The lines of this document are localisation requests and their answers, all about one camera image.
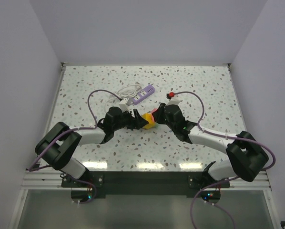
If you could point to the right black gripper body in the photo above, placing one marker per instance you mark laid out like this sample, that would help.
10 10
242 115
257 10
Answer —
160 119

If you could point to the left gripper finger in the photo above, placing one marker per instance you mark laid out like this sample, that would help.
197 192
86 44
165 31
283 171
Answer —
140 122
136 113

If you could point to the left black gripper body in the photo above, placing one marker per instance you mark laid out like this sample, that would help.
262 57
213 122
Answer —
127 121

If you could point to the pink plug adapter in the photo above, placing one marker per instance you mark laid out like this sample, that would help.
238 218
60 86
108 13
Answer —
152 111

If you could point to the yellow cube socket adapter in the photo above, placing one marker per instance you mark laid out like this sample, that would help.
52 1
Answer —
150 119

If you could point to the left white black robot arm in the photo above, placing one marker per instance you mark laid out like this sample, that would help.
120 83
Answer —
59 144

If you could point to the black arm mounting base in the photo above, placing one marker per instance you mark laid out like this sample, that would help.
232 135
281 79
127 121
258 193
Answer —
94 184

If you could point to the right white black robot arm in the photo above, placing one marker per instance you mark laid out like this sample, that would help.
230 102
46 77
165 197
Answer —
245 160

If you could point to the purple power strip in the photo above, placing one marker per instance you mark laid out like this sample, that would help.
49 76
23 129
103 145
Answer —
143 94

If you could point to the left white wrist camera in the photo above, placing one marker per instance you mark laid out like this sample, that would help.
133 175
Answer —
124 104

